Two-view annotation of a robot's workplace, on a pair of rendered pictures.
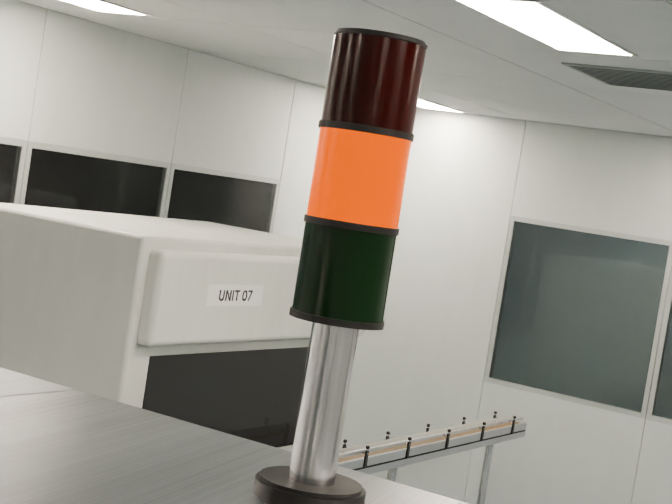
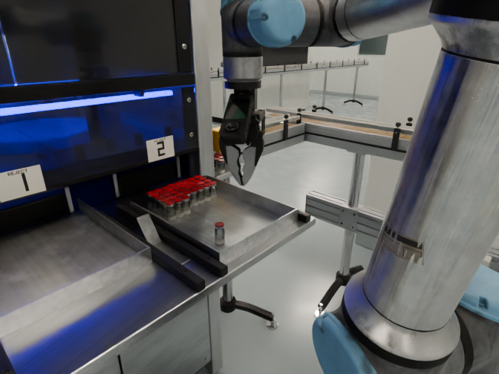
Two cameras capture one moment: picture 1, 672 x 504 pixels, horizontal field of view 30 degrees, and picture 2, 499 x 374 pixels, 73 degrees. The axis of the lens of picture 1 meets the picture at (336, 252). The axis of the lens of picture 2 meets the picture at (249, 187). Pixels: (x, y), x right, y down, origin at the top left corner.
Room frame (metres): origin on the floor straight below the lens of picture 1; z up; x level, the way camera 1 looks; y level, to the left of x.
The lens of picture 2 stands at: (-0.30, -0.47, 1.28)
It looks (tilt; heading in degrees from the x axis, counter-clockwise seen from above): 23 degrees down; 12
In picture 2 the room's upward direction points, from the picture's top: straight up
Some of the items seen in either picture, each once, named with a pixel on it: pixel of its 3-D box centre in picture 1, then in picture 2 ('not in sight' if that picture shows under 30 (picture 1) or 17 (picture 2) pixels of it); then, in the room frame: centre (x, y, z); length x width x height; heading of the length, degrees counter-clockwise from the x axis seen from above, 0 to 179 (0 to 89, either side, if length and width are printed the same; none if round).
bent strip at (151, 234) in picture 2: not in sight; (162, 238); (0.26, -0.16, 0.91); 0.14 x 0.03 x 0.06; 60
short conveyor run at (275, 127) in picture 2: not in sight; (247, 136); (1.07, -0.17, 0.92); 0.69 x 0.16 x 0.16; 149
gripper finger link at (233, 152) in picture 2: not in sight; (237, 162); (0.36, -0.30, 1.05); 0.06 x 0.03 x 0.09; 179
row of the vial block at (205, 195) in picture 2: not in sight; (190, 198); (0.47, -0.14, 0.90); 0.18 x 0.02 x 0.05; 149
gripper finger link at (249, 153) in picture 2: not in sight; (251, 162); (0.36, -0.33, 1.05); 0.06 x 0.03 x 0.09; 179
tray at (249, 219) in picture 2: not in sight; (212, 211); (0.42, -0.22, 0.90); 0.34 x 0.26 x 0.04; 59
